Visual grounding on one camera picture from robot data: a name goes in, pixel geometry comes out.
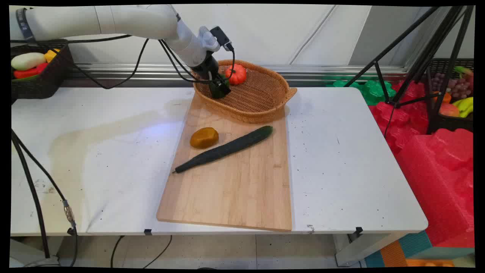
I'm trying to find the black tripod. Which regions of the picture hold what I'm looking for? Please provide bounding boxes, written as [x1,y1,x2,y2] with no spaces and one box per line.
[343,5,475,136]

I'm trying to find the black camera cable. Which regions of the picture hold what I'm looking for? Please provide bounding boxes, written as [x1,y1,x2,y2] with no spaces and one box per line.
[158,39,236,85]

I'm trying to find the black woven vegetable basket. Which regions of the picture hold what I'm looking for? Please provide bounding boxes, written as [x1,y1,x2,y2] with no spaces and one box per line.
[11,39,75,100]

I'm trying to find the small red foam mat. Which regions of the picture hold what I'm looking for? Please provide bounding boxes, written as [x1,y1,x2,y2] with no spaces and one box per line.
[368,80,431,155]

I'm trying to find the red toy pepper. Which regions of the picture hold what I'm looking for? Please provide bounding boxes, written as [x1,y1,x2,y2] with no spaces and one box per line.
[13,63,49,80]

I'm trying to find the teal and orange foam mat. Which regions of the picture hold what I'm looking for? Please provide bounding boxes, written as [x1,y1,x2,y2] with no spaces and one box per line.
[364,231,475,268]

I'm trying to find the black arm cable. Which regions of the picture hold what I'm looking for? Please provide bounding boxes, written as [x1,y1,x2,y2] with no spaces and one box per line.
[11,34,150,90]

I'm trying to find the pink toy peach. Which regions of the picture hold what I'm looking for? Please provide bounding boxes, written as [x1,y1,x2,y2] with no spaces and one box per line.
[439,103,460,118]

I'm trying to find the dark green toy cucumber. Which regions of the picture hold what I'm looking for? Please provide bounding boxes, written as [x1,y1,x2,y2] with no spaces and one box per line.
[173,126,274,174]

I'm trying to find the white toy eggplant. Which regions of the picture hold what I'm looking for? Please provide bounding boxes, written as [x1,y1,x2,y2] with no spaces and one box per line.
[11,52,46,71]

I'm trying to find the yellow toy bananas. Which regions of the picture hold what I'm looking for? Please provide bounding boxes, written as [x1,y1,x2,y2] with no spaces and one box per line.
[452,97,474,118]

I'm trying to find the white table leg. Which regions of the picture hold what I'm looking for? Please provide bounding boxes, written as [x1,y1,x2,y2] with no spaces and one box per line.
[333,232,404,267]

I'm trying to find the black woven fruit basket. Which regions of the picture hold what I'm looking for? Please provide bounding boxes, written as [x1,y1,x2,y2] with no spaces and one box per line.
[425,58,474,134]

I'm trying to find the brown toy potato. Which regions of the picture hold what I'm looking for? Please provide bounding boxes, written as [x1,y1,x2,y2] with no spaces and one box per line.
[189,127,219,149]

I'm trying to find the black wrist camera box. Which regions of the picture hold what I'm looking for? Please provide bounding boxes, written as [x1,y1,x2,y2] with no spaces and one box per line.
[210,26,235,52]

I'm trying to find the wooden cutting board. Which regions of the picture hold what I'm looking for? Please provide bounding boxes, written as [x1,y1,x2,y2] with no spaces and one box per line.
[156,92,293,232]

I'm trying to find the black cable with metal connector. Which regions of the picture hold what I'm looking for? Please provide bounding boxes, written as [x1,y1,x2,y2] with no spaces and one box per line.
[11,133,79,267]

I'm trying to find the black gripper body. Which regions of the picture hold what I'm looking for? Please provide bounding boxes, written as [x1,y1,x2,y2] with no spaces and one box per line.
[192,52,224,85]

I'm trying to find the woven wicker basket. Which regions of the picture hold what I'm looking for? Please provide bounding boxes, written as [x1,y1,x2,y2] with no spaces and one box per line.
[192,59,297,124]

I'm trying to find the green foam mat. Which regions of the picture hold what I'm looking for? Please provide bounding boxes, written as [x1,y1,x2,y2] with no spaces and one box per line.
[327,77,397,106]

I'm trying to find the thick black cable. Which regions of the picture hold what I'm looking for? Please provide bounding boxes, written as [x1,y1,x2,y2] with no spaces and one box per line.
[11,129,52,260]

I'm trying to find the thin black floor cable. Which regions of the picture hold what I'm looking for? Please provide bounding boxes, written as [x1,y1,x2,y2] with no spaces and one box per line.
[110,235,173,268]

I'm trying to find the purple toy grapes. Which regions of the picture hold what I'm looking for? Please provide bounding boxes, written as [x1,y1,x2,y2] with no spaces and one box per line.
[431,73,472,100]

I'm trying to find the green toy bell pepper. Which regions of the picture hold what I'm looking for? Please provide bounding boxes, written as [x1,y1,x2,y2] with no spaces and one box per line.
[209,78,232,100]

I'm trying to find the silver metal wall rail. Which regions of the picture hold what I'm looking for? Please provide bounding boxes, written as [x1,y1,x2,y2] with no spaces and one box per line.
[63,63,410,82]

